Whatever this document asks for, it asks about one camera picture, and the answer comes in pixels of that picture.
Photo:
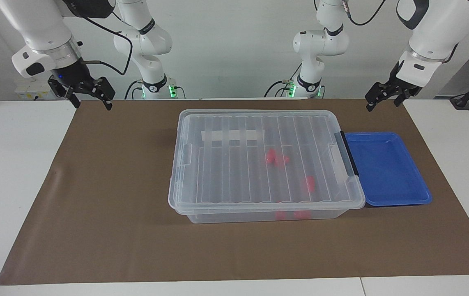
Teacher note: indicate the clear ribbed plastic lid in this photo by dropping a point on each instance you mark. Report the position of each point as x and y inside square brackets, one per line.
[234, 172]

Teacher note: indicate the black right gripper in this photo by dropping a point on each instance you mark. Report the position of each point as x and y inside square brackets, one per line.
[72, 76]

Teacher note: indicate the blue plastic tray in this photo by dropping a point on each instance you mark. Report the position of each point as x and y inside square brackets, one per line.
[386, 172]

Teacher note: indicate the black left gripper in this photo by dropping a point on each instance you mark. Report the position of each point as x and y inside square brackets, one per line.
[403, 88]

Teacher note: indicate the red block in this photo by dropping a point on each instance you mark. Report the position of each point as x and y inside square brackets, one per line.
[271, 155]
[286, 160]
[309, 183]

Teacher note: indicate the clear plastic storage box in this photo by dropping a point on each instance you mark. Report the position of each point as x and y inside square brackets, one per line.
[234, 216]

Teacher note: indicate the brown table mat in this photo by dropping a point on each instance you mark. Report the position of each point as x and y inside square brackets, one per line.
[95, 226]

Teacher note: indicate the white power strip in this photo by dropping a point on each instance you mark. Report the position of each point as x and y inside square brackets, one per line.
[33, 88]

